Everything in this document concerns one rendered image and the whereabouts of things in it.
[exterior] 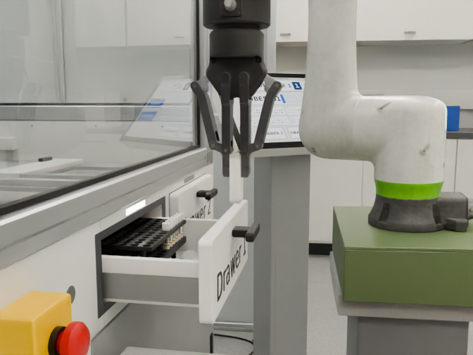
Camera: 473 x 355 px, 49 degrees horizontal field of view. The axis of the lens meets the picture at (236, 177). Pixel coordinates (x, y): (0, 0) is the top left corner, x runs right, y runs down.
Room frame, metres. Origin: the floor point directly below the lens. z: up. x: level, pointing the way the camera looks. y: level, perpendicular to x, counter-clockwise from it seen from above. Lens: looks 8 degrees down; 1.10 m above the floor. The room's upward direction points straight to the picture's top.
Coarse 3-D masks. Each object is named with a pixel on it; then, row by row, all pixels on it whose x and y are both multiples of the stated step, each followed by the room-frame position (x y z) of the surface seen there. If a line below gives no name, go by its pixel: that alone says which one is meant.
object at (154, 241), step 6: (180, 222) 0.86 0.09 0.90; (174, 228) 0.81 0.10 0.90; (156, 234) 0.77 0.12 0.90; (162, 234) 0.78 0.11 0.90; (168, 234) 0.78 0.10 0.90; (150, 240) 0.74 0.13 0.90; (156, 240) 0.74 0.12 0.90; (162, 240) 0.75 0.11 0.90; (144, 246) 0.71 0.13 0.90; (150, 246) 0.71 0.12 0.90; (156, 246) 0.72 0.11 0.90
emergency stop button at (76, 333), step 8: (72, 328) 0.45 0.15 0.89; (80, 328) 0.46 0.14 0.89; (64, 336) 0.45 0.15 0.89; (72, 336) 0.45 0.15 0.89; (80, 336) 0.45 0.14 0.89; (88, 336) 0.47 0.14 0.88; (56, 344) 0.45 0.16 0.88; (64, 344) 0.44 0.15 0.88; (72, 344) 0.44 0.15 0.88; (80, 344) 0.45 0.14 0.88; (88, 344) 0.47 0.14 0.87; (64, 352) 0.44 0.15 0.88; (72, 352) 0.44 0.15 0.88; (80, 352) 0.45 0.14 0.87
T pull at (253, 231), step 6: (234, 228) 0.76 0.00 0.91; (240, 228) 0.76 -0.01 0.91; (246, 228) 0.76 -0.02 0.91; (252, 228) 0.76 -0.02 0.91; (258, 228) 0.78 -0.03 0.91; (234, 234) 0.76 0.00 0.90; (240, 234) 0.75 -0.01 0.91; (246, 234) 0.73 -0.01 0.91; (252, 234) 0.73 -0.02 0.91; (246, 240) 0.73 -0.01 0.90; (252, 240) 0.73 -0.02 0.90
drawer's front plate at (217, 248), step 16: (240, 208) 0.83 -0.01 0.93; (224, 224) 0.72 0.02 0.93; (240, 224) 0.83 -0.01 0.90; (208, 240) 0.63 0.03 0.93; (224, 240) 0.70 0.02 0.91; (240, 240) 0.83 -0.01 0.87; (208, 256) 0.63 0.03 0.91; (224, 256) 0.70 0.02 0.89; (240, 256) 0.83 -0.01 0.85; (208, 272) 0.63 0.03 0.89; (240, 272) 0.83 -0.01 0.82; (208, 288) 0.63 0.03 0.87; (208, 304) 0.63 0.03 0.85; (208, 320) 0.63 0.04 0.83
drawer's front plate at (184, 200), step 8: (208, 176) 1.21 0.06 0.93; (192, 184) 1.09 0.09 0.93; (200, 184) 1.13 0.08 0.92; (208, 184) 1.21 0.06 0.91; (176, 192) 0.98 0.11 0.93; (184, 192) 1.00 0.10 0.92; (192, 192) 1.06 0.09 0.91; (176, 200) 0.96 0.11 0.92; (184, 200) 1.00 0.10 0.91; (192, 200) 1.06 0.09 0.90; (200, 200) 1.13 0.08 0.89; (176, 208) 0.96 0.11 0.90; (184, 208) 1.00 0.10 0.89; (192, 208) 1.06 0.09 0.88; (200, 208) 1.12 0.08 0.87; (208, 208) 1.20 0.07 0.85; (184, 216) 1.00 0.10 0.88; (208, 216) 1.20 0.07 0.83
